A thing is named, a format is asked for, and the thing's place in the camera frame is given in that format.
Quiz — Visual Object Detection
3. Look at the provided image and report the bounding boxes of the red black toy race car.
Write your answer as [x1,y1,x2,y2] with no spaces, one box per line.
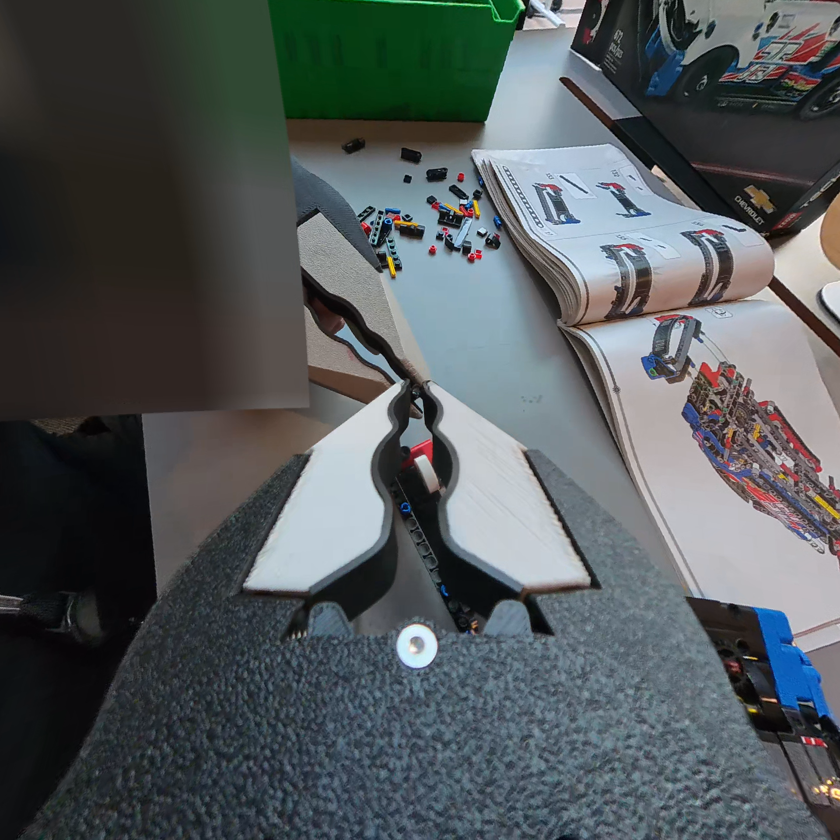
[686,598,840,815]

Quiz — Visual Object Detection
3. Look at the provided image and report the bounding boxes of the person's black clothing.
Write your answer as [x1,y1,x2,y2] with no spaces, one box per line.
[0,418,161,840]

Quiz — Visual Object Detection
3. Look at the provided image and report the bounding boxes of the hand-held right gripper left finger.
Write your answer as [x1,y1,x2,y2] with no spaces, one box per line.
[241,381,413,620]

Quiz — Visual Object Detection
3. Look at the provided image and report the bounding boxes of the pile of small brick pieces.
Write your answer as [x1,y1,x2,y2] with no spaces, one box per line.
[344,136,504,279]

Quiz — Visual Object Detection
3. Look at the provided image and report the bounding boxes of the grey desk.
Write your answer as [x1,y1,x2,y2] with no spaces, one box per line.
[142,27,840,657]

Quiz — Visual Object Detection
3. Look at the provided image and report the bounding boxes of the green storage bin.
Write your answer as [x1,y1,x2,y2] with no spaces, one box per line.
[269,0,523,122]

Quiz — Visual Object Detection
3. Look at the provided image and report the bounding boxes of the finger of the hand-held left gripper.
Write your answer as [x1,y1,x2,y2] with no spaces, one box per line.
[305,313,397,405]
[298,210,430,384]

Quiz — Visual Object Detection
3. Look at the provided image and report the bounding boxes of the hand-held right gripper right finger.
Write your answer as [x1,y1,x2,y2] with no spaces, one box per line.
[420,381,594,620]

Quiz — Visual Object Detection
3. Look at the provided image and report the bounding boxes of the small toy brick assembly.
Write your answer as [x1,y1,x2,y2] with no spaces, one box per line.
[388,440,489,634]

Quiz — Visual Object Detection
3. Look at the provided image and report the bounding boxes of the toy set box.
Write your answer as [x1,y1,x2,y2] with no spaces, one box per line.
[567,0,840,237]

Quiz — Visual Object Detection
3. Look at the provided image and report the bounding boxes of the open instruction booklet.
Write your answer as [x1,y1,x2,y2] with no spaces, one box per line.
[473,145,840,647]

